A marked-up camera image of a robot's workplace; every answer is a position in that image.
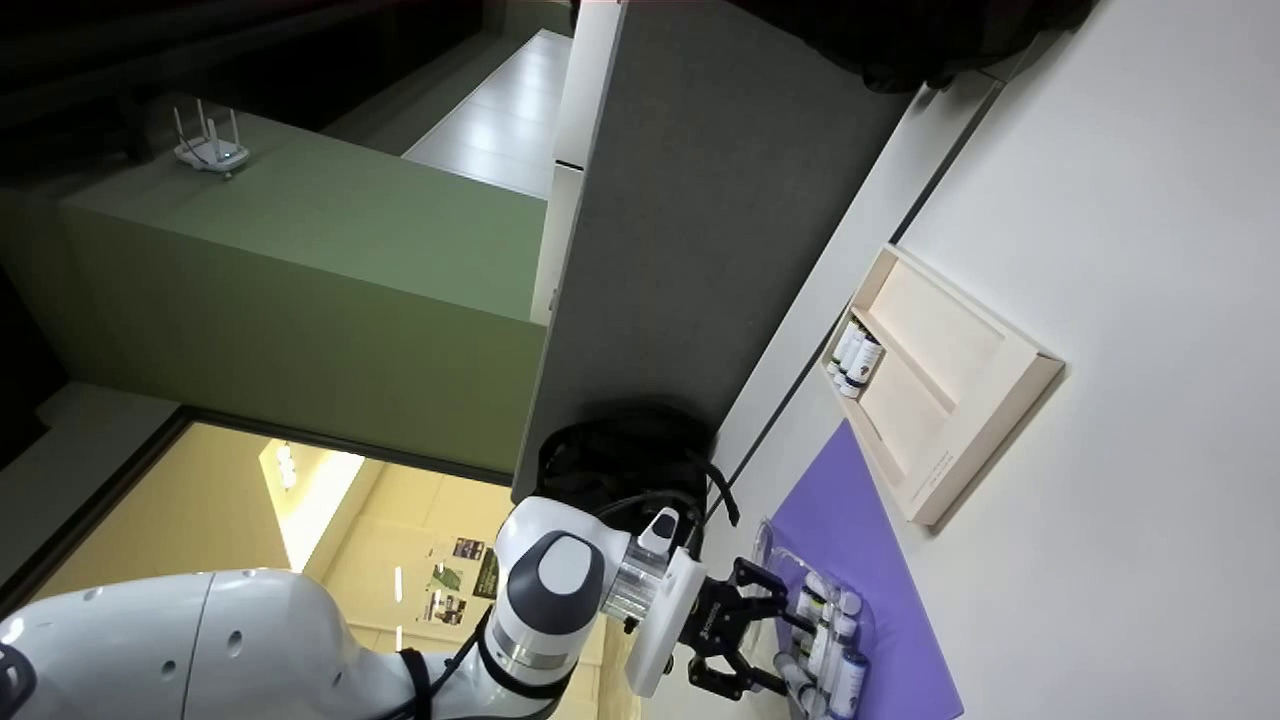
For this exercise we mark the wall posters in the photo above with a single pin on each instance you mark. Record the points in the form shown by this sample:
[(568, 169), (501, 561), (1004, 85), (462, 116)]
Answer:
[(462, 581)]

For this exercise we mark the purple mat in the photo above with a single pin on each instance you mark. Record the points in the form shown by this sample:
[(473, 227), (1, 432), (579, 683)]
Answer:
[(854, 520)]

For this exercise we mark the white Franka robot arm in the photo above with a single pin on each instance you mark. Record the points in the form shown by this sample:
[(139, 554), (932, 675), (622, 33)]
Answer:
[(266, 655)]

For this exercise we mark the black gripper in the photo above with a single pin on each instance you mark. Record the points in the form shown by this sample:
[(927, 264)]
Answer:
[(719, 627)]

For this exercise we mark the green pillar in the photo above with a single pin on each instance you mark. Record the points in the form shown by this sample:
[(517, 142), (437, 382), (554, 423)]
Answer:
[(307, 283)]

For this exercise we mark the white router with antennas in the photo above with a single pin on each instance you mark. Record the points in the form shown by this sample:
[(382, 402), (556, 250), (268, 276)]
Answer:
[(211, 147)]

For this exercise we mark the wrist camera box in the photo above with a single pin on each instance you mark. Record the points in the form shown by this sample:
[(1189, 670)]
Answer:
[(659, 541)]

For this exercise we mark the small white objects cluster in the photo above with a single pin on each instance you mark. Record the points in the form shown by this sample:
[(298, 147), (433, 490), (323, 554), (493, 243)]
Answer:
[(768, 561)]

